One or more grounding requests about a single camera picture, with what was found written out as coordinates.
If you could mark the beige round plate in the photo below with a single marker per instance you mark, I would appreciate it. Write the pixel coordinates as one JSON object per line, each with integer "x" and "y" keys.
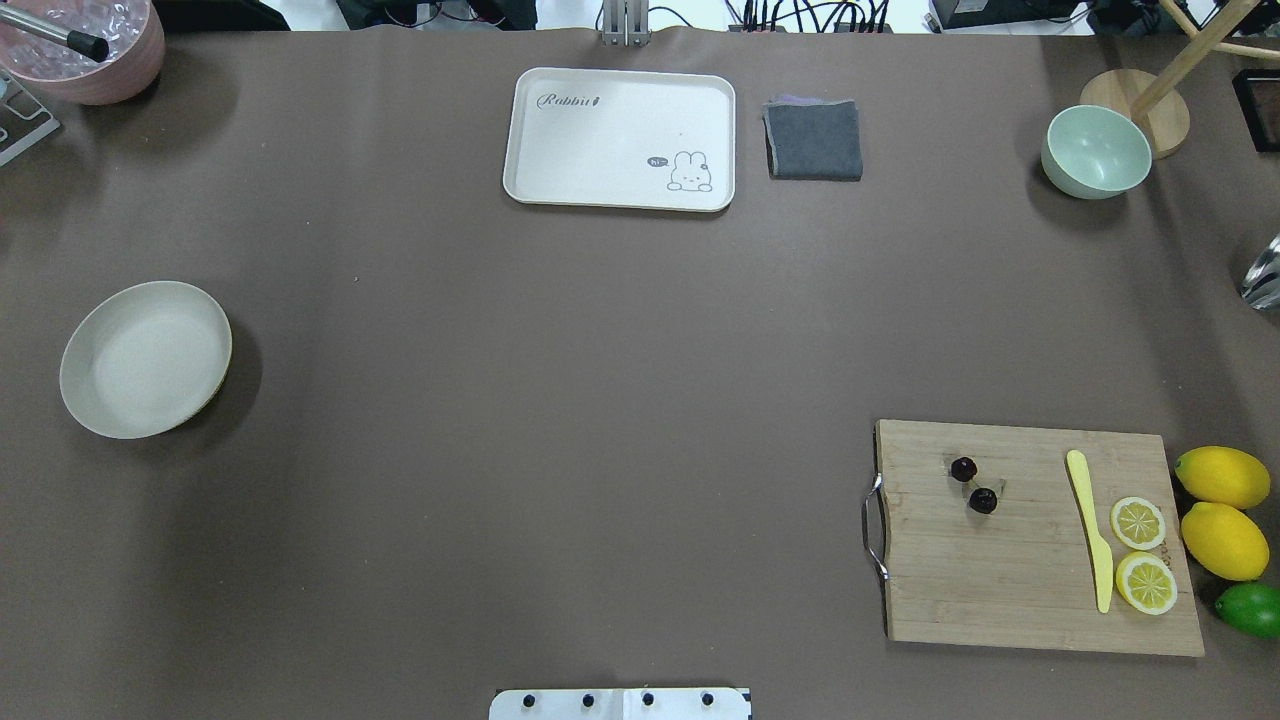
{"x": 145, "y": 360}

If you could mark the cream rabbit tray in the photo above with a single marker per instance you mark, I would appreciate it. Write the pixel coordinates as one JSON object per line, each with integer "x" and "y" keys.
{"x": 622, "y": 139}

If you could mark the dark red cherry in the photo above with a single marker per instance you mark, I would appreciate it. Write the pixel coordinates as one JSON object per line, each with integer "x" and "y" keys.
{"x": 963, "y": 469}
{"x": 983, "y": 500}

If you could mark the dark wooden tray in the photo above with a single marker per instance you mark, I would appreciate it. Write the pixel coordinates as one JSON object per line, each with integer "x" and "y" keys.
{"x": 1257, "y": 91}

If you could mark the grey folded cloth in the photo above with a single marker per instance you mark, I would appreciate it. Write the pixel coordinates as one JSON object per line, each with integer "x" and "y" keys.
{"x": 809, "y": 139}

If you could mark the bamboo cutting board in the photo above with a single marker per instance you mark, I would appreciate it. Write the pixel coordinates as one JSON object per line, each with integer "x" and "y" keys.
{"x": 1022, "y": 576}

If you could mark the mint green bowl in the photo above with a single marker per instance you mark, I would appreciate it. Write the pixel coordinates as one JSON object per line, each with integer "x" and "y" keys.
{"x": 1094, "y": 153}

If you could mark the yellow plastic knife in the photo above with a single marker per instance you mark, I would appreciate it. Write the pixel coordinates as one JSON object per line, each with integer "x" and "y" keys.
{"x": 1100, "y": 551}

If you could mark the lemon half slice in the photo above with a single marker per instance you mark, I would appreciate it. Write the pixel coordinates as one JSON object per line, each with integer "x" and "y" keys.
{"x": 1146, "y": 582}
{"x": 1138, "y": 523}

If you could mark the wooden mug tree stand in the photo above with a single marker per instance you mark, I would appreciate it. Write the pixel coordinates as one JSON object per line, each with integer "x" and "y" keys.
{"x": 1152, "y": 102}

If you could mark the pink bowl with ice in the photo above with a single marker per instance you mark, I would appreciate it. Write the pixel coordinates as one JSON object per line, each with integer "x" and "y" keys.
{"x": 133, "y": 34}

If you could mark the whole yellow lemon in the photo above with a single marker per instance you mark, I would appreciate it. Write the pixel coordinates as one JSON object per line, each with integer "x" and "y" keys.
{"x": 1225, "y": 541}
{"x": 1222, "y": 474}

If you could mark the steel scoop in pink bowl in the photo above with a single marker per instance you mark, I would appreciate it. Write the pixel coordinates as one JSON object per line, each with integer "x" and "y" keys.
{"x": 93, "y": 47}

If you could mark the white cup rack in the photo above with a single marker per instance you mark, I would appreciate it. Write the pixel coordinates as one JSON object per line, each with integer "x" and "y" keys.
{"x": 25, "y": 121}

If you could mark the green lime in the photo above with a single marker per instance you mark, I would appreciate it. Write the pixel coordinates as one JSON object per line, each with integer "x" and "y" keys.
{"x": 1251, "y": 608}

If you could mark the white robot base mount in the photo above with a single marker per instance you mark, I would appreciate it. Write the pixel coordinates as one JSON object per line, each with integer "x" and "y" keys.
{"x": 623, "y": 703}

